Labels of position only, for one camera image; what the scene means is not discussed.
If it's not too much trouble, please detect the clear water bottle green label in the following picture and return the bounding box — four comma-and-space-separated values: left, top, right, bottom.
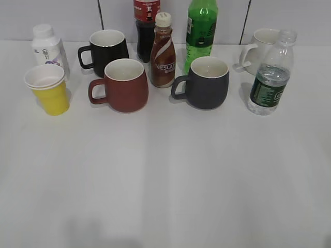
247, 29, 297, 116

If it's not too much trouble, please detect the yellow paper cup stack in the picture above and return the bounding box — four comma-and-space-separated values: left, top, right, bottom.
24, 64, 69, 116

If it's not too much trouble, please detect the red ceramic mug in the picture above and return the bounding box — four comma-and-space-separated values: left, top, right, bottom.
88, 58, 149, 113

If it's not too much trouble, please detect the dark grey ceramic mug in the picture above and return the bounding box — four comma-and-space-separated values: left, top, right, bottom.
171, 56, 230, 110

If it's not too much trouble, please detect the Nescafe coffee bottle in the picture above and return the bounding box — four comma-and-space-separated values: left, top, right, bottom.
151, 12, 176, 88

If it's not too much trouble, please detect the black ceramic mug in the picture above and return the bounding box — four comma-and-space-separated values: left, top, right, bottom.
78, 29, 129, 77

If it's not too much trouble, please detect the cola bottle red label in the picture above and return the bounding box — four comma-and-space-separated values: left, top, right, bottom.
133, 0, 160, 63

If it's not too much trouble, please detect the green soda bottle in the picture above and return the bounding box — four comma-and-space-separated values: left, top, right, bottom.
185, 0, 218, 73

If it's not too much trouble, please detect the white ceramic mug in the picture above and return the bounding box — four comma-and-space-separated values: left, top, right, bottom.
233, 28, 280, 75

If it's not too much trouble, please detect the white yogurt carton bottle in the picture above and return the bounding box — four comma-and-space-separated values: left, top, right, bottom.
32, 24, 70, 81

